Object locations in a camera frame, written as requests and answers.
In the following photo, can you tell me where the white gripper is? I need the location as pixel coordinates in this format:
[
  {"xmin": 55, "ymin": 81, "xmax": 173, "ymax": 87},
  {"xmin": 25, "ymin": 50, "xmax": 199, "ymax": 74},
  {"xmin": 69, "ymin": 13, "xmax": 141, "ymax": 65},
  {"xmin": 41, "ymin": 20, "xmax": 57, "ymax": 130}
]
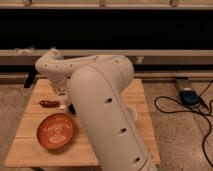
[{"xmin": 49, "ymin": 78, "xmax": 76, "ymax": 114}]

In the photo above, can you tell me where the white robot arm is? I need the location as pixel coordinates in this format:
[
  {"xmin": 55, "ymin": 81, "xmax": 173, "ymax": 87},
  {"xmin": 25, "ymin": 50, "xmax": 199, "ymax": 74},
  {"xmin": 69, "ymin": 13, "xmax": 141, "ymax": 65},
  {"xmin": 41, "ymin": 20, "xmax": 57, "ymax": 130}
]
[{"xmin": 35, "ymin": 49, "xmax": 158, "ymax": 171}]

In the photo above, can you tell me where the orange ceramic bowl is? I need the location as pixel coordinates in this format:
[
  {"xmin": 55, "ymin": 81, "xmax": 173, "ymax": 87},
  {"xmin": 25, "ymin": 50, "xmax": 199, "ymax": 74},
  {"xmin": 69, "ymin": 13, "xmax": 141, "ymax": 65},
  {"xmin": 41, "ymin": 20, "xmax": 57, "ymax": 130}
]
[{"xmin": 37, "ymin": 113, "xmax": 75, "ymax": 150}]

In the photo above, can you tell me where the dark red oblong object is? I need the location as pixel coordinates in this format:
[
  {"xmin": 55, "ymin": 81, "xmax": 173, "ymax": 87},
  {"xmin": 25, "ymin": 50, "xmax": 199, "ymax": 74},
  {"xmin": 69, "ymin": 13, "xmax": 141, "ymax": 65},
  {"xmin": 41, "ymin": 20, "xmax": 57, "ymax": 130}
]
[{"xmin": 39, "ymin": 100, "xmax": 60, "ymax": 108}]

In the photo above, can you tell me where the white crumpled object on ledge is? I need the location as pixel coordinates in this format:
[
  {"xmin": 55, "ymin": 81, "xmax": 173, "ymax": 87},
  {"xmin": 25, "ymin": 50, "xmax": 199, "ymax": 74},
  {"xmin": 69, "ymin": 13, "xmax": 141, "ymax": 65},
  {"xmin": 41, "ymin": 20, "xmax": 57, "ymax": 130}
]
[{"xmin": 15, "ymin": 47, "xmax": 35, "ymax": 56}]

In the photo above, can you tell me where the blue power adapter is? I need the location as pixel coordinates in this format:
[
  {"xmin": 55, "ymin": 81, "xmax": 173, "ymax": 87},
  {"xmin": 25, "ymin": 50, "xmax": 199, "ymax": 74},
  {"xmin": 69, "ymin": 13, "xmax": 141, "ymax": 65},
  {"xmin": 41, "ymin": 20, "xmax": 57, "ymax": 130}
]
[{"xmin": 179, "ymin": 89, "xmax": 199, "ymax": 106}]

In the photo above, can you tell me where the black cable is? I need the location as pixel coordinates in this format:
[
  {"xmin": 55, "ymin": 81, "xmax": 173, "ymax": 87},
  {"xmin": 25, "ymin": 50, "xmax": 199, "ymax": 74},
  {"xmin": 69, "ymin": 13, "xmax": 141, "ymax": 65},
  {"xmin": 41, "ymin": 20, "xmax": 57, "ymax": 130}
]
[{"xmin": 153, "ymin": 79, "xmax": 213, "ymax": 169}]

